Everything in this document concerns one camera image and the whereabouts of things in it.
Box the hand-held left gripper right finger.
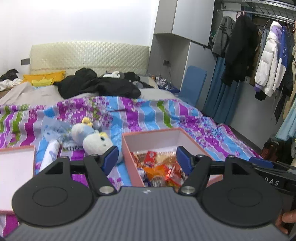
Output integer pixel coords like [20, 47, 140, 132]
[176, 146, 258, 195]

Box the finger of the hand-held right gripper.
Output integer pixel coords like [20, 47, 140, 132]
[249, 157, 276, 168]

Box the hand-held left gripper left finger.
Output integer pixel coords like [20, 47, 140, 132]
[39, 145, 120, 195]

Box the pile of snack packets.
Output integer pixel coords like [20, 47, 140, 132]
[131, 150, 188, 188]

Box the orange snack packet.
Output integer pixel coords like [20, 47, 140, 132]
[144, 165, 183, 187]

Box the small red snack packet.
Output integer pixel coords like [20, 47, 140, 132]
[145, 151, 158, 167]

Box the pink cardboard box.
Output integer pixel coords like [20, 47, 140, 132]
[121, 127, 223, 189]

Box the person's right hand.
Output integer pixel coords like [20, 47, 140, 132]
[275, 210, 296, 235]

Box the white and blue plush toy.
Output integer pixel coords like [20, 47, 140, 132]
[71, 117, 123, 164]

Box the light blue hanging garment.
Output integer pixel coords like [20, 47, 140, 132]
[275, 96, 296, 142]

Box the white spray bottle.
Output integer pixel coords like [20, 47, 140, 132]
[39, 140, 62, 172]

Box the light blue plastic bag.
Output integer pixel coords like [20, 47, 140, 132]
[41, 116, 73, 145]

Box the grey pillow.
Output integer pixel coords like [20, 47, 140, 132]
[138, 88, 177, 100]

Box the blue curtain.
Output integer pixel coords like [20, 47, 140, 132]
[203, 56, 242, 126]

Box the black jacket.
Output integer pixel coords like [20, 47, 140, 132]
[54, 67, 142, 100]

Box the blue folding chair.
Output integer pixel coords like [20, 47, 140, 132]
[178, 65, 208, 107]

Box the small bottles group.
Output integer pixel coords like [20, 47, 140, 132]
[150, 74, 174, 89]

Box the black and white plush toy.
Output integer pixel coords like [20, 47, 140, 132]
[102, 71, 126, 79]

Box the pink box lid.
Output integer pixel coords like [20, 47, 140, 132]
[0, 145, 37, 215]

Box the white and purple jacket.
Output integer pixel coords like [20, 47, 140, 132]
[254, 21, 290, 101]

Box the yellow pillow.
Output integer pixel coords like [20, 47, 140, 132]
[22, 70, 67, 88]

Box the cream quilted headboard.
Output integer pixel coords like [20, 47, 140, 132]
[30, 41, 150, 78]

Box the beige duvet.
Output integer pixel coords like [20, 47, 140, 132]
[0, 81, 65, 106]

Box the black hanging coat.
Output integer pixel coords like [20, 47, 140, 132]
[221, 15, 259, 87]

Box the black and white clothes heap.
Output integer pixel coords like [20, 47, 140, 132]
[0, 69, 23, 91]

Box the grey hanging jacket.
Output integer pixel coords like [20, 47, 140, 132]
[211, 15, 237, 58]

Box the white wall cabinet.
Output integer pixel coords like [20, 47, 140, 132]
[147, 0, 216, 101]

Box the metal clothes rail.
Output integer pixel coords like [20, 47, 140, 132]
[217, 0, 296, 22]

